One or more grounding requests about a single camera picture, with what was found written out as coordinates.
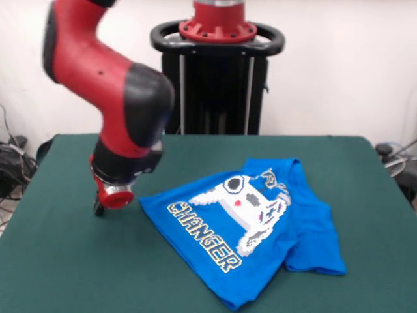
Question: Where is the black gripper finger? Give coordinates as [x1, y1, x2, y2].
[93, 195, 106, 217]

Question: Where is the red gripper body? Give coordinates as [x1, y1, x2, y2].
[88, 155, 135, 209]

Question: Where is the blue printed t-shirt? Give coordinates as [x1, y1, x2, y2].
[139, 157, 347, 312]

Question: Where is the dark green table cloth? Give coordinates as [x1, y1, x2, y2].
[0, 133, 417, 313]

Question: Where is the black cable tangle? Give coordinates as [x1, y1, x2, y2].
[0, 104, 38, 229]
[374, 140, 417, 209]

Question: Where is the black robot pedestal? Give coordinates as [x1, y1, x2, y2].
[149, 19, 287, 135]

